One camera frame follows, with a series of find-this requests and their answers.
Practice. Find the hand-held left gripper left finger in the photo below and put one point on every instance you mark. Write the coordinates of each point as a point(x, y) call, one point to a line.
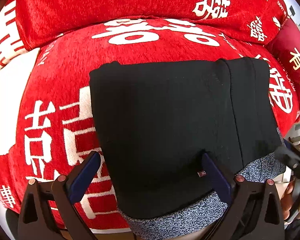
point(86, 172)

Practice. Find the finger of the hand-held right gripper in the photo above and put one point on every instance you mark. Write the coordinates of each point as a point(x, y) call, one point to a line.
point(286, 156)
point(298, 152)

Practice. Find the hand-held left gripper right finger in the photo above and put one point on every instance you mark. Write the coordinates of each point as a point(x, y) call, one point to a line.
point(216, 177)

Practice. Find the blue grey patterned cloth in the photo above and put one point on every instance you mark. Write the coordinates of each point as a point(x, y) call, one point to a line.
point(184, 220)

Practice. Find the black pants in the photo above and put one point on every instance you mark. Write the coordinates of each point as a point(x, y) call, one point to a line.
point(164, 117)

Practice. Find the person's right hand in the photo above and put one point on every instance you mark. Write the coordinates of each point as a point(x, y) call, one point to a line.
point(287, 200)

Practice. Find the dark object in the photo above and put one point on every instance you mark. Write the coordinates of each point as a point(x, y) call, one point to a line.
point(11, 225)

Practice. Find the dark red printed pillow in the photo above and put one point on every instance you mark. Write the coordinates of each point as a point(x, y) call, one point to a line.
point(289, 55)

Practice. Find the red printed sofa cover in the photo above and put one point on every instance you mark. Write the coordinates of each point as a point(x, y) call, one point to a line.
point(60, 62)

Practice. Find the red printed back cushion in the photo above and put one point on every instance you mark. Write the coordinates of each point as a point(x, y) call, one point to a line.
point(5, 37)
point(115, 0)

